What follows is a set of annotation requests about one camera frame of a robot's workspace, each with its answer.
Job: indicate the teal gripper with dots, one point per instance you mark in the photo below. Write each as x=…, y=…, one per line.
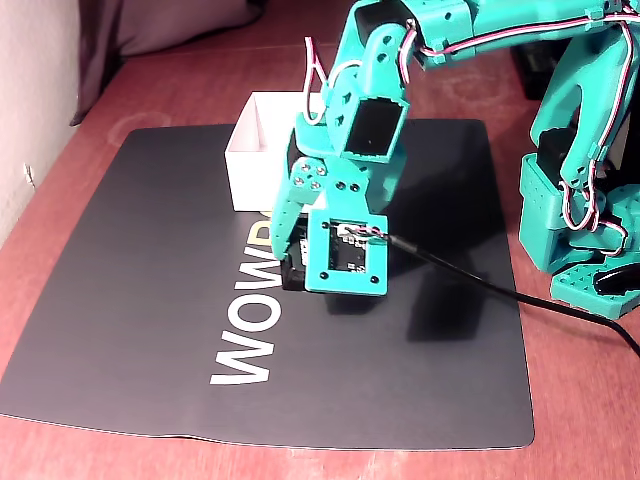
x=307, y=178

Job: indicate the small black battery pack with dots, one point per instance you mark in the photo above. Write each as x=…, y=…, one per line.
x=295, y=272

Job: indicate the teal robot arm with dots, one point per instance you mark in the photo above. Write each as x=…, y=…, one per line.
x=525, y=30

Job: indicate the white open cardboard box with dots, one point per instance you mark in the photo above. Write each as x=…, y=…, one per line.
x=255, y=175

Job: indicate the small black box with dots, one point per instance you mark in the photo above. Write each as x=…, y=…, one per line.
x=537, y=70

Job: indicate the dark mat with WOWRO print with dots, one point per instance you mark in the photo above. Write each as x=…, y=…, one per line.
x=150, y=300

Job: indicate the grey cushion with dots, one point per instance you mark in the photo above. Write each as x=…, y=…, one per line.
x=150, y=25

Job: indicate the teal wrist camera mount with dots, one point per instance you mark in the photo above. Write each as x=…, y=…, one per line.
x=317, y=265

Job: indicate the small white wall fixture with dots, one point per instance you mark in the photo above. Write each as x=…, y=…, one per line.
x=29, y=175

